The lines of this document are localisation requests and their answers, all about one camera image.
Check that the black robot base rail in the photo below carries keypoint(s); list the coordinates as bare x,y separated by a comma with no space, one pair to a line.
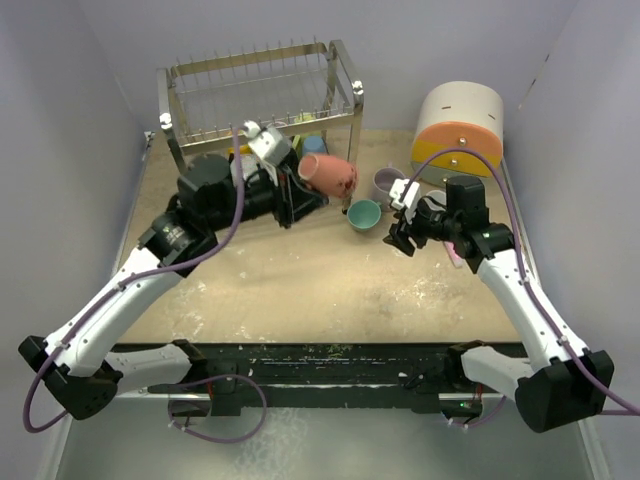
408,376

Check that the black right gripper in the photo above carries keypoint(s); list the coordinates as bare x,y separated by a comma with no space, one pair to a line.
401,230

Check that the round cream drawer cabinet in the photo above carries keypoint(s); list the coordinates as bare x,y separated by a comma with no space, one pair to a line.
458,114

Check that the lilac mug near rack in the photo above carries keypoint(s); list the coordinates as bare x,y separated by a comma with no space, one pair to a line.
382,183

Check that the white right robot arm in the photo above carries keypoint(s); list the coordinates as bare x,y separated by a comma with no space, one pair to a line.
556,382

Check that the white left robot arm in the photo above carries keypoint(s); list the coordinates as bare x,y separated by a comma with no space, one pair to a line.
77,363

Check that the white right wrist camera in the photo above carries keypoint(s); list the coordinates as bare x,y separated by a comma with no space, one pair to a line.
404,196

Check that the grey mug near cabinet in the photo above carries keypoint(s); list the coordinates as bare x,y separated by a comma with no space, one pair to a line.
438,195

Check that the terracotta mug white inside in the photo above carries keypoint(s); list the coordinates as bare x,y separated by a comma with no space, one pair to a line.
328,174

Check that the light green mug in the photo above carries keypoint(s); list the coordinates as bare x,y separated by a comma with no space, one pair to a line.
299,139

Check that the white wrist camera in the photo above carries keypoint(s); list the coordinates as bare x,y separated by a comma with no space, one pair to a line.
404,196
267,143

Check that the steel two-tier dish rack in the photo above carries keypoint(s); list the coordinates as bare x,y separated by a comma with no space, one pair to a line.
201,101

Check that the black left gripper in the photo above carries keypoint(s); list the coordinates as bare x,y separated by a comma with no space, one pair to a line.
301,199

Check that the teal cup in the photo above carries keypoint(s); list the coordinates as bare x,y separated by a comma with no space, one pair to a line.
363,215

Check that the pink marker pen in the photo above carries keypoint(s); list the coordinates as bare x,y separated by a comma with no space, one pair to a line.
457,261

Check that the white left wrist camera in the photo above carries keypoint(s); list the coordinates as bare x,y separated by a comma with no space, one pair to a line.
267,143

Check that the blue cup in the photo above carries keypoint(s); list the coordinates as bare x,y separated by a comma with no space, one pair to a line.
314,144

